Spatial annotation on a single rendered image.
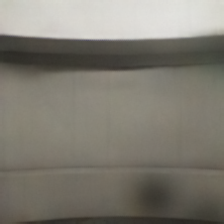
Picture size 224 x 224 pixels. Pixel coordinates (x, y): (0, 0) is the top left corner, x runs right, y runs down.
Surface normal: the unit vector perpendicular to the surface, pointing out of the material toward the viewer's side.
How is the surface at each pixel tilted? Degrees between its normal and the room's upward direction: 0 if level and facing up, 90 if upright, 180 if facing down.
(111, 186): 90
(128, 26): 90
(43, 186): 90
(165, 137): 90
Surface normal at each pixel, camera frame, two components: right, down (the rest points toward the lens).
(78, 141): 0.11, 0.00
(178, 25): -0.15, 0.00
